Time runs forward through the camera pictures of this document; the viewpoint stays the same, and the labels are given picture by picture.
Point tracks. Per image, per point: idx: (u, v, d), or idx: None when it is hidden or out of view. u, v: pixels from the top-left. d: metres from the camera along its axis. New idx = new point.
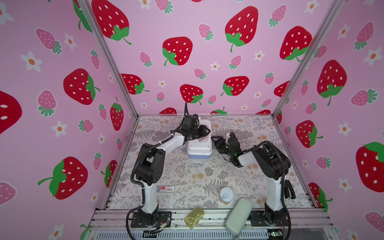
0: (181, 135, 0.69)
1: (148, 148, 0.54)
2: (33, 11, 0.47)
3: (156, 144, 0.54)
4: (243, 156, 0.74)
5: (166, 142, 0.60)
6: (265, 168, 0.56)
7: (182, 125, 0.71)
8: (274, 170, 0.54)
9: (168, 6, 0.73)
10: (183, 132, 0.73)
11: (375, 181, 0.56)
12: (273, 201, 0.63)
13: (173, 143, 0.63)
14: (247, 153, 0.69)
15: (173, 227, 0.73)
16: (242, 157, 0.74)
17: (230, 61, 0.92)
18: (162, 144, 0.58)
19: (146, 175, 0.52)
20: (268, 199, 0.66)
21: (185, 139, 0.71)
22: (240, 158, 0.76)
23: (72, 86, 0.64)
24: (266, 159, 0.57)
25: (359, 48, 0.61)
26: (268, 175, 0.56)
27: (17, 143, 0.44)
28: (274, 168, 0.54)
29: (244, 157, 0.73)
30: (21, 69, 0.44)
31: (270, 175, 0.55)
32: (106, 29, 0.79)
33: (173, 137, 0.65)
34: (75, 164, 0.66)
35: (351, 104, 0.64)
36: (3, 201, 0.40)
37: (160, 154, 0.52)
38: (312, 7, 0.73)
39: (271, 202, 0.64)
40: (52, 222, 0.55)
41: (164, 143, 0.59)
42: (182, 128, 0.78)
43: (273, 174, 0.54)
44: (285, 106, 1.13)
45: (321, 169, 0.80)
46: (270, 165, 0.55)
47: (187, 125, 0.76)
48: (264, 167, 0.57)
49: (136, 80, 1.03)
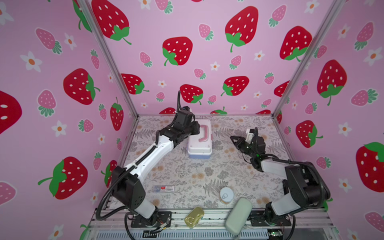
0: (166, 143, 0.53)
1: (120, 176, 0.47)
2: (33, 11, 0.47)
3: (130, 168, 0.46)
4: (267, 162, 0.65)
5: (142, 162, 0.47)
6: (296, 192, 0.47)
7: (174, 123, 0.62)
8: (306, 198, 0.45)
9: (168, 6, 0.73)
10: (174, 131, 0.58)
11: (375, 181, 0.56)
12: (281, 210, 0.60)
13: (156, 157, 0.50)
14: (273, 162, 0.62)
15: (173, 227, 0.73)
16: (266, 163, 0.65)
17: (230, 61, 0.92)
18: (138, 167, 0.46)
19: (124, 200, 0.45)
20: (274, 203, 0.64)
21: (175, 141, 0.57)
22: (262, 163, 0.68)
23: (72, 86, 0.64)
24: (300, 184, 0.47)
25: (359, 48, 0.61)
26: (296, 200, 0.47)
27: (17, 143, 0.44)
28: (308, 196, 0.45)
29: (266, 163, 0.65)
30: (21, 70, 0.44)
31: (298, 201, 0.47)
32: (106, 29, 0.79)
33: (154, 149, 0.51)
34: (75, 164, 0.66)
35: (351, 104, 0.64)
36: (3, 201, 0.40)
37: (134, 184, 0.42)
38: (312, 7, 0.73)
39: (276, 207, 0.63)
40: (52, 222, 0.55)
41: (140, 163, 0.47)
42: (174, 127, 0.62)
43: (303, 201, 0.45)
44: (285, 106, 1.13)
45: (321, 169, 0.80)
46: (304, 192, 0.46)
47: (180, 123, 0.60)
48: (293, 190, 0.48)
49: (136, 80, 1.03)
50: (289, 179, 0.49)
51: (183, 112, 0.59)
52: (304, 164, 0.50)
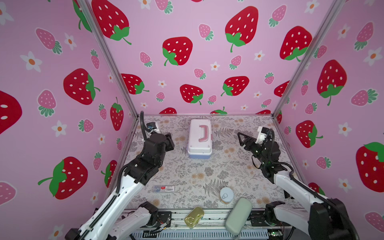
0: (130, 188, 0.44)
1: None
2: (33, 11, 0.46)
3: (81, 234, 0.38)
4: (284, 178, 0.57)
5: (99, 221, 0.40)
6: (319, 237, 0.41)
7: (143, 153, 0.51)
8: None
9: (168, 6, 0.73)
10: (142, 165, 0.48)
11: (375, 181, 0.56)
12: (284, 218, 0.59)
13: (120, 207, 0.43)
14: (290, 181, 0.55)
15: (173, 227, 0.73)
16: (281, 179, 0.57)
17: (230, 61, 0.92)
18: (94, 228, 0.39)
19: None
20: (278, 208, 0.64)
21: (143, 179, 0.47)
22: (275, 176, 0.60)
23: (72, 86, 0.64)
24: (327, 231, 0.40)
25: (359, 48, 0.61)
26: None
27: (18, 143, 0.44)
28: None
29: (281, 178, 0.57)
30: (21, 69, 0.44)
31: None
32: (106, 29, 0.79)
33: (115, 199, 0.43)
34: (75, 164, 0.66)
35: (351, 104, 0.64)
36: (4, 201, 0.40)
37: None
38: (312, 7, 0.73)
39: (279, 212, 0.62)
40: (52, 223, 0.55)
41: (97, 223, 0.39)
42: (143, 157, 0.52)
43: None
44: (285, 106, 1.13)
45: (321, 169, 0.80)
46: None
47: (149, 153, 0.49)
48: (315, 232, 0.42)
49: (136, 80, 1.03)
50: (313, 219, 0.42)
51: (151, 140, 0.49)
52: (331, 204, 0.43)
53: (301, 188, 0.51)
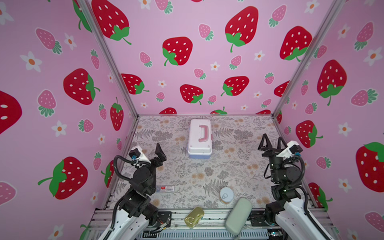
0: (124, 223, 0.49)
1: None
2: (33, 11, 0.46)
3: None
4: (296, 212, 0.52)
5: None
6: None
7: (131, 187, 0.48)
8: None
9: (168, 6, 0.73)
10: (134, 203, 0.52)
11: (375, 181, 0.56)
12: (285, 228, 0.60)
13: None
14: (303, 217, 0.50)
15: (173, 227, 0.73)
16: (293, 211, 0.53)
17: (230, 61, 0.92)
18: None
19: None
20: (282, 219, 0.62)
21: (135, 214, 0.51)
22: (288, 203, 0.55)
23: (72, 86, 0.64)
24: None
25: (359, 48, 0.61)
26: None
27: (18, 142, 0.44)
28: None
29: (294, 210, 0.53)
30: (21, 69, 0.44)
31: None
32: (106, 29, 0.79)
33: (109, 235, 0.46)
34: (75, 164, 0.66)
35: (351, 104, 0.64)
36: (3, 200, 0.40)
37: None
38: (312, 7, 0.73)
39: (282, 222, 0.61)
40: (52, 222, 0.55)
41: None
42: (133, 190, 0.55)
43: None
44: (285, 106, 1.13)
45: (321, 169, 0.80)
46: None
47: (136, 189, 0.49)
48: None
49: (136, 80, 1.03)
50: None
51: (135, 180, 0.49)
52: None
53: (315, 228, 0.47)
